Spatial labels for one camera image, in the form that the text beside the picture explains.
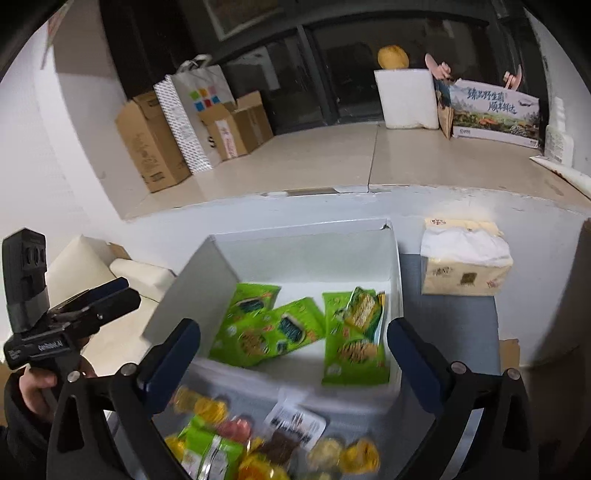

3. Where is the white foam box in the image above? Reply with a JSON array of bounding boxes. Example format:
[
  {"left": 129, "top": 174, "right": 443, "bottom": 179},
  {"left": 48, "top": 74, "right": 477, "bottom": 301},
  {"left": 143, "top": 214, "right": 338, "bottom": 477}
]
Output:
[{"left": 374, "top": 68, "right": 439, "bottom": 130}]

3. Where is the green white snack packet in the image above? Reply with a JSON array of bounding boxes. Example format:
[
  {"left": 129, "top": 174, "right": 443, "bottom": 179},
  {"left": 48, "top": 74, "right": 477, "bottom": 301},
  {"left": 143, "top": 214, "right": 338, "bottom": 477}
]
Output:
[{"left": 178, "top": 415, "right": 245, "bottom": 480}]

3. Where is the grey blue tablecloth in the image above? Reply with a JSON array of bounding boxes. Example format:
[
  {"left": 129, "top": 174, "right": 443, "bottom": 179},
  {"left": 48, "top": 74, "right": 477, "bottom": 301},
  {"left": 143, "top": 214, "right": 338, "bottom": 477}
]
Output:
[{"left": 106, "top": 251, "right": 502, "bottom": 480}]

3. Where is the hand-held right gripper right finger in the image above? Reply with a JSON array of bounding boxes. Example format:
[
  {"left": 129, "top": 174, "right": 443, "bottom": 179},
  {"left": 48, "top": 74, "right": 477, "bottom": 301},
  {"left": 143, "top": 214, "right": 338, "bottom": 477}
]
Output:
[{"left": 387, "top": 318, "right": 541, "bottom": 480}]

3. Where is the white label snack packet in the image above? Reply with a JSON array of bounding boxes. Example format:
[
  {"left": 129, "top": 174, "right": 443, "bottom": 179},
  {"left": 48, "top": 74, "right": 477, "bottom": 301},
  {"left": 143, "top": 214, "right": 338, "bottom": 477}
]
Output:
[{"left": 263, "top": 399, "right": 328, "bottom": 444}]

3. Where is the cardboard scrap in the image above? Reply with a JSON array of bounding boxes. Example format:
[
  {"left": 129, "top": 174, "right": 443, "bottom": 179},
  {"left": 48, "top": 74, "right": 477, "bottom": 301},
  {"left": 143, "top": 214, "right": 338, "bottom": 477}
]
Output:
[{"left": 499, "top": 339, "right": 520, "bottom": 374}]

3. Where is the small open cardboard box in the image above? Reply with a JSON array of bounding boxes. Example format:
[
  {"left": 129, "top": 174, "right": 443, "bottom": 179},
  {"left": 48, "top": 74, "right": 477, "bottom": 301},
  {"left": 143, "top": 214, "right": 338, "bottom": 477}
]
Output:
[{"left": 198, "top": 91, "right": 274, "bottom": 161}]

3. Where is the black framed window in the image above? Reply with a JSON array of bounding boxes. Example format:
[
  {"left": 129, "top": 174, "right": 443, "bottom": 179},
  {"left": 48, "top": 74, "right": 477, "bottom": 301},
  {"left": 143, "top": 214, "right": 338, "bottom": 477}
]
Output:
[{"left": 102, "top": 0, "right": 532, "bottom": 137}]

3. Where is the tall brown cardboard box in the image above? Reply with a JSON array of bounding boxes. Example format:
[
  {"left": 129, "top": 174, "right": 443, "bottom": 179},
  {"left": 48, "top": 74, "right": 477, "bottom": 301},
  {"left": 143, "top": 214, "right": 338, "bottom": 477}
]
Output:
[{"left": 115, "top": 91, "right": 192, "bottom": 193}]

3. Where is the yellow pomelo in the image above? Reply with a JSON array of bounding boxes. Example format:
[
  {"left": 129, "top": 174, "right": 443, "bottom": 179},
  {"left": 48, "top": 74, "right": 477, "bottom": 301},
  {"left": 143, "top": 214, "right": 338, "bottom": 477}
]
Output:
[{"left": 378, "top": 45, "right": 410, "bottom": 71}]

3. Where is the brown snack packet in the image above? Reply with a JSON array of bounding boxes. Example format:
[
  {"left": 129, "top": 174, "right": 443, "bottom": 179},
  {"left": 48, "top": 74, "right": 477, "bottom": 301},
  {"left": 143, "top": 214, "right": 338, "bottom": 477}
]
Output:
[{"left": 259, "top": 429, "right": 301, "bottom": 467}]

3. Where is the person's left hand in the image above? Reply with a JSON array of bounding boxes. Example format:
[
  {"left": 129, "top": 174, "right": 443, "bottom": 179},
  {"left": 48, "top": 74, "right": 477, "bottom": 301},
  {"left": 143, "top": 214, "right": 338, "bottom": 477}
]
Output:
[{"left": 18, "top": 371, "right": 61, "bottom": 424}]

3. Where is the person's left forearm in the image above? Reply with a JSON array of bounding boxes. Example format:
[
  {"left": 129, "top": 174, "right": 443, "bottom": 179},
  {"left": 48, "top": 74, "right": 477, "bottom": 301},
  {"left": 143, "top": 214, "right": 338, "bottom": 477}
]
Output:
[{"left": 0, "top": 374, "right": 54, "bottom": 480}]

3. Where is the cream leather armchair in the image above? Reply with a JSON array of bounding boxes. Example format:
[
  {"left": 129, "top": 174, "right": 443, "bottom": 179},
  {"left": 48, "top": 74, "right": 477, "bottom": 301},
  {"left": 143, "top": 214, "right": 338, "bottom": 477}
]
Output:
[{"left": 44, "top": 234, "right": 176, "bottom": 374}]

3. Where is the yellow green noodle snack packet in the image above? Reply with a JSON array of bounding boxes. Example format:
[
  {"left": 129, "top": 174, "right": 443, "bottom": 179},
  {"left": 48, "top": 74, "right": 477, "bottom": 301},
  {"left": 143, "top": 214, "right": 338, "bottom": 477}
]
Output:
[{"left": 344, "top": 286, "right": 386, "bottom": 344}]

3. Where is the white cardboard box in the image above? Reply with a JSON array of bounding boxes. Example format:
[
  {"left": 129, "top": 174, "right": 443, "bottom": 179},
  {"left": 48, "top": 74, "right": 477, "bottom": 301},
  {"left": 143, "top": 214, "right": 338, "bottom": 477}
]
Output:
[{"left": 143, "top": 218, "right": 406, "bottom": 416}]

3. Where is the white plastic bottle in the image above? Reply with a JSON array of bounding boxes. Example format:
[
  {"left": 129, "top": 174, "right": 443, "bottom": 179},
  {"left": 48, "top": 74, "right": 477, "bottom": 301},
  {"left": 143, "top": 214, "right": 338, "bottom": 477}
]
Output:
[{"left": 545, "top": 97, "right": 575, "bottom": 164}]

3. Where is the dotted white paper bag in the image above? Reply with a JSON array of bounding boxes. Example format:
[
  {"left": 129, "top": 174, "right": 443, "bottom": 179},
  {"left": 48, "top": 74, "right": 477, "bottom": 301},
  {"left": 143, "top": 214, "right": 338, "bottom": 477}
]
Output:
[{"left": 154, "top": 54, "right": 236, "bottom": 175}]

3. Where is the white rolled paper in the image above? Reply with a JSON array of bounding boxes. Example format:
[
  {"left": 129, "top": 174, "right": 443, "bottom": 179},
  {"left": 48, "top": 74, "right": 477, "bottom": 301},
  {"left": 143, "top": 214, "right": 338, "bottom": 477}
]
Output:
[{"left": 530, "top": 154, "right": 591, "bottom": 201}]

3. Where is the pile of small yellow snacks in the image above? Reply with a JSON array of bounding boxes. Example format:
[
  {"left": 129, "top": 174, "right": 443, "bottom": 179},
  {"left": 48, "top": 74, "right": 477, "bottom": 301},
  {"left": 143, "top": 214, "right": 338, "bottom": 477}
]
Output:
[{"left": 164, "top": 385, "right": 382, "bottom": 480}]

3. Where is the yellow tissue pack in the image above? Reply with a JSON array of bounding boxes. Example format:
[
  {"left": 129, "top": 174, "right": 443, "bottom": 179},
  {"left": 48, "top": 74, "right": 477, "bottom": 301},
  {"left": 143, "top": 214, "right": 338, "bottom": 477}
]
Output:
[{"left": 420, "top": 218, "right": 514, "bottom": 296}]

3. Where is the pink snack packet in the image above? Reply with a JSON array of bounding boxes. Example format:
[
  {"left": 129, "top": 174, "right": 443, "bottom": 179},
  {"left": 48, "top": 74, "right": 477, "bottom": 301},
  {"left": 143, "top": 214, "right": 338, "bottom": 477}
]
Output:
[{"left": 217, "top": 415, "right": 254, "bottom": 444}]

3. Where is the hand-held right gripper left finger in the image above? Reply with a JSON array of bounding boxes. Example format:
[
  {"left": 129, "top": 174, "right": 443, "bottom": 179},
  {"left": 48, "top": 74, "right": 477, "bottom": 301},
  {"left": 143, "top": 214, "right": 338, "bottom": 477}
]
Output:
[{"left": 46, "top": 318, "right": 202, "bottom": 480}]

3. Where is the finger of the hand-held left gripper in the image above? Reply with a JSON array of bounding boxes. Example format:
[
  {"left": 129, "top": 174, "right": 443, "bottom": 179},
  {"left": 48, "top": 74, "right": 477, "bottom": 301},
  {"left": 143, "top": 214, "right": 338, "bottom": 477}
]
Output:
[{"left": 50, "top": 277, "right": 142, "bottom": 332}]

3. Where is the landscape printed carton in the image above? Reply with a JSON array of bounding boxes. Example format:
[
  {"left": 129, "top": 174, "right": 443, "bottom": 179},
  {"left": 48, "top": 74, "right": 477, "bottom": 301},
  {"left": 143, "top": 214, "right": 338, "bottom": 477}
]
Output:
[{"left": 450, "top": 79, "right": 541, "bottom": 149}]

